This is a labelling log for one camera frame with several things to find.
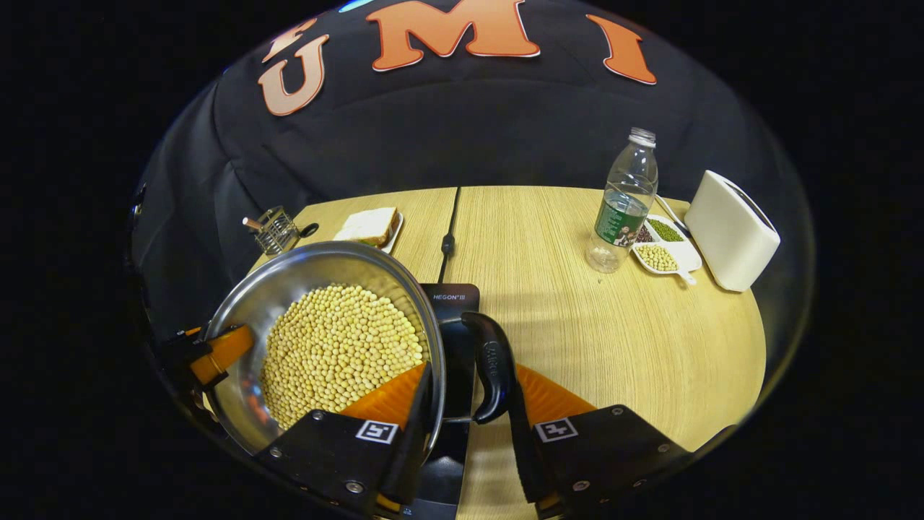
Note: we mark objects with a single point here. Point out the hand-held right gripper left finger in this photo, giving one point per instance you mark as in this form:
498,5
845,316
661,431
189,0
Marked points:
404,448

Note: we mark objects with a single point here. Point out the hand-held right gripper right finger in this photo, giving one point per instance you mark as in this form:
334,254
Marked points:
523,455

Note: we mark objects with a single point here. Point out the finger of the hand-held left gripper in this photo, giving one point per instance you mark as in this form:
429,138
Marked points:
224,352

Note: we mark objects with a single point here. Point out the stainless steel pot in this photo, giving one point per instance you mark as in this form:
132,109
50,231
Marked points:
253,303

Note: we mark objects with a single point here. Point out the black induction cooktop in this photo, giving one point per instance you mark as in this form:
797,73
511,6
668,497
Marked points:
455,347

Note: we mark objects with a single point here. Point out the pile of yellow soybeans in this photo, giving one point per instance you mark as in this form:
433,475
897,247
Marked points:
339,347

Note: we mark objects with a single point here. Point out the sandwich with lettuce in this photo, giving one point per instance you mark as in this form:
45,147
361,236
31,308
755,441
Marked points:
368,225

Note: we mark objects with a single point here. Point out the small white plate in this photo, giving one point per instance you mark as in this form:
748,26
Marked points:
395,235

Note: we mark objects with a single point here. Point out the white divided dish of beans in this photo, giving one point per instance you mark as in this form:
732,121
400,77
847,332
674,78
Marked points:
664,253

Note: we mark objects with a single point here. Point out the clear plastic water bottle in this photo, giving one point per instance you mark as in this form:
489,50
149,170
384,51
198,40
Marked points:
624,209

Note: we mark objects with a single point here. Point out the white toaster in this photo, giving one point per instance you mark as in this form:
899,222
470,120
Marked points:
729,231

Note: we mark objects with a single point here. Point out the black backdrop cloth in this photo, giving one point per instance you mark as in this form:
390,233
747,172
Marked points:
469,130

